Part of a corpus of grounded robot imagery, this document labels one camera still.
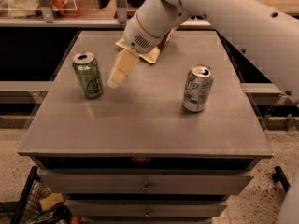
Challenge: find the lower grey drawer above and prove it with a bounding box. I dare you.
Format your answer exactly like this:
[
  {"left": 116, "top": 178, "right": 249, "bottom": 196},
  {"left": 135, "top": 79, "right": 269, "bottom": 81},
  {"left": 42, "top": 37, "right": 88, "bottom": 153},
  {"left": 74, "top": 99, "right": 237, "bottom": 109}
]
[{"left": 66, "top": 200, "right": 227, "bottom": 217}]

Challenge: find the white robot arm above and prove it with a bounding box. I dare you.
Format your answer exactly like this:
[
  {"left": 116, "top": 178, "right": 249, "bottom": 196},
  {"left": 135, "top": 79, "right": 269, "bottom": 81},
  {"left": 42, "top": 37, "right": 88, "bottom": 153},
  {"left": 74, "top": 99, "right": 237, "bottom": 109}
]
[{"left": 107, "top": 0, "right": 299, "bottom": 103}]

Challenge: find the upper grey drawer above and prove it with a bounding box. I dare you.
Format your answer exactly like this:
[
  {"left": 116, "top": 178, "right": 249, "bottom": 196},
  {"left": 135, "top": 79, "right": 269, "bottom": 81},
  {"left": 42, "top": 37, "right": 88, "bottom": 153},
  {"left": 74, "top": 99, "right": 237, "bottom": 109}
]
[{"left": 38, "top": 170, "right": 252, "bottom": 195}]

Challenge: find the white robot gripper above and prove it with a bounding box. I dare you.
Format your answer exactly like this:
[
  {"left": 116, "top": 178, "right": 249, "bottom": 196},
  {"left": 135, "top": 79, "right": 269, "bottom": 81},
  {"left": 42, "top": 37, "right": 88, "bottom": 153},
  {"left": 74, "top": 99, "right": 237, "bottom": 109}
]
[{"left": 107, "top": 0, "right": 190, "bottom": 89}]

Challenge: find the green soda can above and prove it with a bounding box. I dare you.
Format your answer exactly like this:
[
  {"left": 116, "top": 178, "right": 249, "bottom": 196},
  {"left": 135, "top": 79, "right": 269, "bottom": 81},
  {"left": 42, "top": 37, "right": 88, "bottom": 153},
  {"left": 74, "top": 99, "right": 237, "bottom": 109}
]
[{"left": 72, "top": 52, "right": 103, "bottom": 99}]

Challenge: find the grey drawer cabinet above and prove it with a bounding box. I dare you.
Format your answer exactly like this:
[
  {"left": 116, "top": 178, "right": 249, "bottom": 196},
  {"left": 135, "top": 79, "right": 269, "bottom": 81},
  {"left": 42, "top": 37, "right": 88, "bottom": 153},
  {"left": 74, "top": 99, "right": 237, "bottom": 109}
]
[{"left": 19, "top": 31, "right": 272, "bottom": 224}]

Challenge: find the black wire basket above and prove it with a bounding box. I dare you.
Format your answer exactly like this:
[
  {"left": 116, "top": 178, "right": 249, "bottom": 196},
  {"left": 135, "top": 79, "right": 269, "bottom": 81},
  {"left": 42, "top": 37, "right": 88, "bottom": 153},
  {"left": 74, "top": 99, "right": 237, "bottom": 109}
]
[{"left": 10, "top": 166, "right": 71, "bottom": 224}]

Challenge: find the white green 7UP can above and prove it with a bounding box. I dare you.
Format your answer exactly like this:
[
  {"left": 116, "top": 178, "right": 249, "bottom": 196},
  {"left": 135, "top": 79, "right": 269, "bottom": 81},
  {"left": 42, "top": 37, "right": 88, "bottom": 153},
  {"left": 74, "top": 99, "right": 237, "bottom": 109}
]
[{"left": 182, "top": 64, "right": 214, "bottom": 112}]

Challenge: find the brown chip bag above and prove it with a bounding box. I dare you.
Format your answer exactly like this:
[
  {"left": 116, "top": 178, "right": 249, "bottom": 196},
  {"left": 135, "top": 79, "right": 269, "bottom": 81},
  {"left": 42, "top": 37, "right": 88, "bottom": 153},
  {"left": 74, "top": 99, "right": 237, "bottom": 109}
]
[{"left": 115, "top": 29, "right": 175, "bottom": 64}]

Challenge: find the clear plastic box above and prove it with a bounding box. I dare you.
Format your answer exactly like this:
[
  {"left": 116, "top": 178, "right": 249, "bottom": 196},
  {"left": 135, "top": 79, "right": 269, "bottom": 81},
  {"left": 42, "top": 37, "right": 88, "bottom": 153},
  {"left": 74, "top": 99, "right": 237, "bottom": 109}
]
[{"left": 0, "top": 0, "right": 79, "bottom": 18}]

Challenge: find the yellow sponge in basket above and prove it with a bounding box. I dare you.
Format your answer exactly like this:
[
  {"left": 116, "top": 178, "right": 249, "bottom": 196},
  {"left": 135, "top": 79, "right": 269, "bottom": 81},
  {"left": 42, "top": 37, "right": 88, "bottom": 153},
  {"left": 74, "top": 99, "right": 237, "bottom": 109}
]
[{"left": 39, "top": 193, "right": 64, "bottom": 212}]

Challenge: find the metal shelf rail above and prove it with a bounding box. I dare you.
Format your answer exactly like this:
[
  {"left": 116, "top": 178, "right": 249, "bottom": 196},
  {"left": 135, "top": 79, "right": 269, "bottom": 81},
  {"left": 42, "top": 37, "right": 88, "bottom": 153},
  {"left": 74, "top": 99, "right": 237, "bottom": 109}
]
[{"left": 0, "top": 16, "right": 213, "bottom": 30}]

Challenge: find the grey drawer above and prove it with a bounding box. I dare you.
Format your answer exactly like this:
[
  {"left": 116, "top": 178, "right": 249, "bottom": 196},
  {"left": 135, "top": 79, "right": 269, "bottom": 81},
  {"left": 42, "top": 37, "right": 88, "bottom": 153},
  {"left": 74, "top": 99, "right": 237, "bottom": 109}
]
[
  {"left": 66, "top": 200, "right": 227, "bottom": 217},
  {"left": 38, "top": 170, "right": 252, "bottom": 195}
]

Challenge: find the black frame bar right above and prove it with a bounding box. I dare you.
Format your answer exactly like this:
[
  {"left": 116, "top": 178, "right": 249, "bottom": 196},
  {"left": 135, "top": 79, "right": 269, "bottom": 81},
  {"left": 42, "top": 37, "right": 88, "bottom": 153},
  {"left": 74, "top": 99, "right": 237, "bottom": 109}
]
[{"left": 272, "top": 166, "right": 290, "bottom": 192}]

